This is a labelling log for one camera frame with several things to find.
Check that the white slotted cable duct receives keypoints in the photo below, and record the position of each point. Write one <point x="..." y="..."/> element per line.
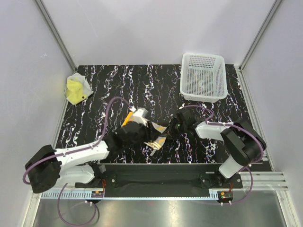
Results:
<point x="111" y="194"/>

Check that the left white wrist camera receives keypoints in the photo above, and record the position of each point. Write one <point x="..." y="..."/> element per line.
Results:
<point x="139" y="115"/>

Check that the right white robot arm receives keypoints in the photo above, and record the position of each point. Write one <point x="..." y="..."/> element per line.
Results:
<point x="244" y="144"/>

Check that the connector block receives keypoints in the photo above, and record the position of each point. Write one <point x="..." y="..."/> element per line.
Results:
<point x="226" y="195"/>
<point x="97" y="194"/>

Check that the left connector block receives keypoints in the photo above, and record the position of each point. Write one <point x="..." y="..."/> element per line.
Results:
<point x="97" y="194"/>

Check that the aluminium cross rail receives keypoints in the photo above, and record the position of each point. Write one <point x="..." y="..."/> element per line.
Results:
<point x="265" y="180"/>

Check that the white perforated plastic basket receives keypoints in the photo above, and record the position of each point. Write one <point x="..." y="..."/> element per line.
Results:
<point x="203" y="77"/>

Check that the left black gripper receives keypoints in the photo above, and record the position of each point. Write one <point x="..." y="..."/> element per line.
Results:
<point x="148" y="132"/>

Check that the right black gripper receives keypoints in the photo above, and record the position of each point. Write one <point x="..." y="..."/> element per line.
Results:
<point x="169" y="130"/>

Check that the orange towel with grey pattern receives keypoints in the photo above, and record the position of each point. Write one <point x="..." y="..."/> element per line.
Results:
<point x="157" y="143"/>

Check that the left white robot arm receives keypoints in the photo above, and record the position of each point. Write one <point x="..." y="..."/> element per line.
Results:
<point x="47" y="165"/>

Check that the right connector block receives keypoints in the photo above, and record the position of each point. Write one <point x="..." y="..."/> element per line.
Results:
<point x="226" y="195"/>

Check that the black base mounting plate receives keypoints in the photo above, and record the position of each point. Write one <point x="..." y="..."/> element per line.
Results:
<point x="160" y="168"/>

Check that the yellow and grey towel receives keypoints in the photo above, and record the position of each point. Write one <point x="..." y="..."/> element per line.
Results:
<point x="77" y="89"/>

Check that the right aluminium frame post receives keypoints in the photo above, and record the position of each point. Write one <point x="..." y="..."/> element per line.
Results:
<point x="268" y="19"/>

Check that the aluminium frame post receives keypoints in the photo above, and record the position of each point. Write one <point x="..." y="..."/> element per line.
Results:
<point x="51" y="25"/>
<point x="268" y="19"/>

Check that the left aluminium frame post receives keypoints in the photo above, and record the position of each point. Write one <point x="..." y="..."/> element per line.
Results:
<point x="51" y="25"/>

